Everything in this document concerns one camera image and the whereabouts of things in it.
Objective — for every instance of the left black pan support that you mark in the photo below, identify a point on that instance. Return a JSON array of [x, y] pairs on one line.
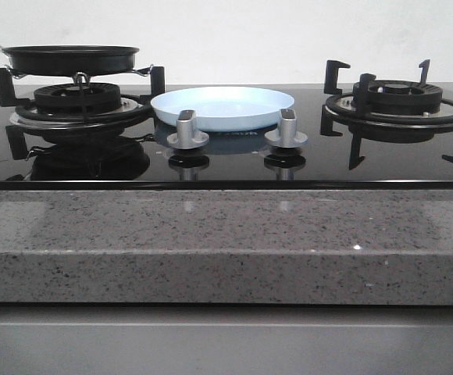
[[74, 129]]

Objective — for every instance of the black pan support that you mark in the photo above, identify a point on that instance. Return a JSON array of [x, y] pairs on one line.
[[351, 109], [74, 129]]

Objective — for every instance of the right black gas burner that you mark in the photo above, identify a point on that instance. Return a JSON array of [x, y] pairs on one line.
[[403, 98]]

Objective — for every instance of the black glass cooktop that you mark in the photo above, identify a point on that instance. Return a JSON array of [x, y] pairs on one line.
[[337, 155]]

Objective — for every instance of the silver left stove knob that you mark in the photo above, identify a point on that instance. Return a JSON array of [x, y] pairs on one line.
[[188, 136]]

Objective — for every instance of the black gas burner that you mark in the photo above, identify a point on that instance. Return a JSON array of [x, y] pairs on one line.
[[70, 99], [403, 98]]

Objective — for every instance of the black frying pan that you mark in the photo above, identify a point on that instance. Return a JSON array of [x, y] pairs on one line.
[[67, 60]]

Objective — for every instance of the grey cabinet drawer front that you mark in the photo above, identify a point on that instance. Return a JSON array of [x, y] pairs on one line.
[[224, 340]]

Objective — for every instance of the silver right stove knob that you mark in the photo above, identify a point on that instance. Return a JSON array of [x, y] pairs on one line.
[[286, 135]]

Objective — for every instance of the silver stove knob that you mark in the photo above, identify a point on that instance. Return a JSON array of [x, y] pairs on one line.
[[286, 135], [188, 136]]

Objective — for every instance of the light blue plate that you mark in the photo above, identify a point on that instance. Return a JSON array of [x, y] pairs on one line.
[[223, 109]]

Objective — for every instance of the left black gas burner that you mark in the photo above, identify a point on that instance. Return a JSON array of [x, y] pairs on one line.
[[70, 99]]

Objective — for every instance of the right black pan support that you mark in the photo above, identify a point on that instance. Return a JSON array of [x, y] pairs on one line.
[[351, 109]]

